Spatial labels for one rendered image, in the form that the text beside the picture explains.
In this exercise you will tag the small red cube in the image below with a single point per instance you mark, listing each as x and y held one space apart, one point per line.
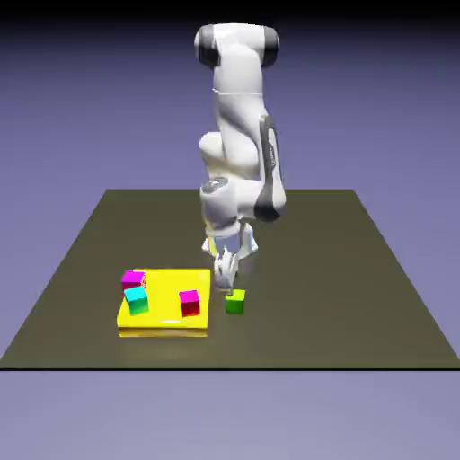
189 304

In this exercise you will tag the small magenta cube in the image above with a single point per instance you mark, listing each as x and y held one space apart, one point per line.
132 279

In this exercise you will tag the large yellow box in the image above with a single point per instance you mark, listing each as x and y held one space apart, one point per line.
165 309

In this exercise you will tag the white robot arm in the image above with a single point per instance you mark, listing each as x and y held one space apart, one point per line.
237 107

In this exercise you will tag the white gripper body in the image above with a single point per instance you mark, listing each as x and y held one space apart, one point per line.
225 267

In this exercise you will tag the small cyan cube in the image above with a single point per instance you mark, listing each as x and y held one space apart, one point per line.
136 300

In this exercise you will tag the small green cube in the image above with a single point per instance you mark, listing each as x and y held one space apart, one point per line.
235 302

